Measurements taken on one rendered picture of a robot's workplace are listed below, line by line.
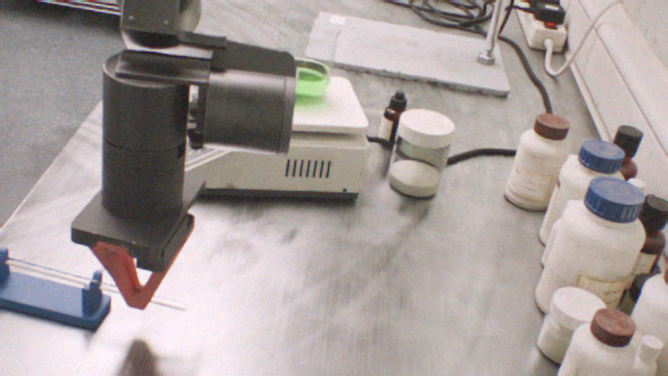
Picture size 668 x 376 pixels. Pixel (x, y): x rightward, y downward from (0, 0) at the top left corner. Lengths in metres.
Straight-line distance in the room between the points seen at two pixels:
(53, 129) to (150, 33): 1.99
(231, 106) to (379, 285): 0.28
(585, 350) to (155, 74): 0.37
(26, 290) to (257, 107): 0.27
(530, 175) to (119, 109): 0.50
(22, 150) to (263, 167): 1.65
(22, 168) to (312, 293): 1.68
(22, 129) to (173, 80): 2.00
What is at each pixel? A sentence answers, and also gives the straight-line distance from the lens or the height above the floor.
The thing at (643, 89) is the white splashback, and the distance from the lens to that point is 1.06.
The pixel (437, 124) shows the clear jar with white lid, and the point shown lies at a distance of 0.88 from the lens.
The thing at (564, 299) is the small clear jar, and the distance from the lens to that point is 0.71.
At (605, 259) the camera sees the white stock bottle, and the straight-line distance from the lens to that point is 0.73.
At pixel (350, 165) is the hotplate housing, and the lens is 0.83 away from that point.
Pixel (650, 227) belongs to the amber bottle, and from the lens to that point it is 0.81.
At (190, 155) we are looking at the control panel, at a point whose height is 0.79.
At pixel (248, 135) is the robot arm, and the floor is 0.95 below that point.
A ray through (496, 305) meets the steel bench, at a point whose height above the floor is 0.75.
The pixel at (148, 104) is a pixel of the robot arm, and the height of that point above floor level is 0.96.
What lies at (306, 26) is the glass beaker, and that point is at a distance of 0.86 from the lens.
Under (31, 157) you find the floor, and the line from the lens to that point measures 2.38.
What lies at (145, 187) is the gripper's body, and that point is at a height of 0.90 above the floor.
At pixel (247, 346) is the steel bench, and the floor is 0.75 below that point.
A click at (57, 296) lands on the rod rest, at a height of 0.76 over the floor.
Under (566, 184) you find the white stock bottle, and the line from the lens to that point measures 0.83.
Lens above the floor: 1.20
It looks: 31 degrees down
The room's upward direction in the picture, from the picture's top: 10 degrees clockwise
